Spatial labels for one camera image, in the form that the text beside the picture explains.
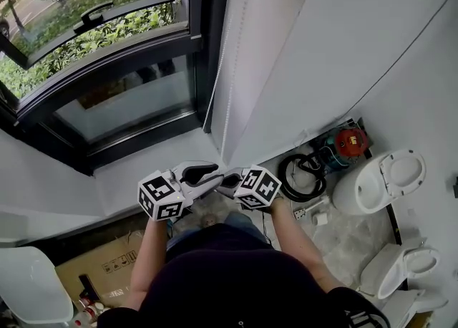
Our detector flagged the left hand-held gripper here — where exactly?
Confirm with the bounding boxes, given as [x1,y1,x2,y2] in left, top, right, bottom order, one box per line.
[137,160,225,222]

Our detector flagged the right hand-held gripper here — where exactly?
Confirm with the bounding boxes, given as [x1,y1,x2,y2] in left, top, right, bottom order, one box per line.
[218,164,283,211]

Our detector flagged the white bead pull chain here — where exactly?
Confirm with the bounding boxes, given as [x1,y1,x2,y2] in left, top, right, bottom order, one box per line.
[203,0,255,173]

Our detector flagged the person's left forearm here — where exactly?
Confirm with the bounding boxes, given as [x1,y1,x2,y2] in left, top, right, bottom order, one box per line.
[130,217,169,308]

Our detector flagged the person's right forearm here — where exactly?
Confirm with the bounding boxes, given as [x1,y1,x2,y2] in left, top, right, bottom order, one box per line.
[268,199,344,297]

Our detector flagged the person's blue jeans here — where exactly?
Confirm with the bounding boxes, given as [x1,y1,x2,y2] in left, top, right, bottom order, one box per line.
[166,210,273,252]

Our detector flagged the white window sill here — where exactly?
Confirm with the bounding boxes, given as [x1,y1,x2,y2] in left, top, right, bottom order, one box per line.
[92,127,230,218]

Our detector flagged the white power strip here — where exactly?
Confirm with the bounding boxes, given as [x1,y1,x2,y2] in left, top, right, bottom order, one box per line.
[292,196,330,221]

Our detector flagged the person's black shirt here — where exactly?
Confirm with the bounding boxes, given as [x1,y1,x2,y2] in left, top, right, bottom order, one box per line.
[96,222,391,328]

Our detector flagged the brown cardboard box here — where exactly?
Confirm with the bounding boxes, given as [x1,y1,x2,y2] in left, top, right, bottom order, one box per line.
[55,229,147,320]

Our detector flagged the large white toilet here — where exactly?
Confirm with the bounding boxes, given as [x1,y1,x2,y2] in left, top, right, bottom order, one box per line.
[331,149,427,216]

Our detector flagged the red and teal machine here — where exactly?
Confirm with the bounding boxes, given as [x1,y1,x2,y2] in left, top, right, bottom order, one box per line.
[309,124,369,173]

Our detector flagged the red and white bottle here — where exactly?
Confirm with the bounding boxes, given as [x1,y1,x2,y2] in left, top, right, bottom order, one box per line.
[80,301,104,320]

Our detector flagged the black baseboard strip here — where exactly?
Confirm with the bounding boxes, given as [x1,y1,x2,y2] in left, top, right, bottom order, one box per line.
[386,206,404,245]

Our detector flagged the small white toilet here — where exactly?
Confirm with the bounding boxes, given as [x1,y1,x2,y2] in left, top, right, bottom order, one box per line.
[359,242,442,301]

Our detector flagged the white ceramic tank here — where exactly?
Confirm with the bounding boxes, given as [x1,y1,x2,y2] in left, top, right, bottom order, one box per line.
[379,289,450,328]

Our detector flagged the black coiled hose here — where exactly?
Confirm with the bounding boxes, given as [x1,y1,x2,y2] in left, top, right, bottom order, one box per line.
[278,153,328,203]

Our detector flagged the black window frame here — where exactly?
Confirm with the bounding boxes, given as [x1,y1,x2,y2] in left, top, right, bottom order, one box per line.
[0,0,230,177]

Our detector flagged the black window handle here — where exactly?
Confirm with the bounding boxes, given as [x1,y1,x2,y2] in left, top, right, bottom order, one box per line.
[73,1,115,36]

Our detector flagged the thin black wall cable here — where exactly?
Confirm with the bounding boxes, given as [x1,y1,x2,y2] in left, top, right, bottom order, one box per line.
[343,0,458,120]

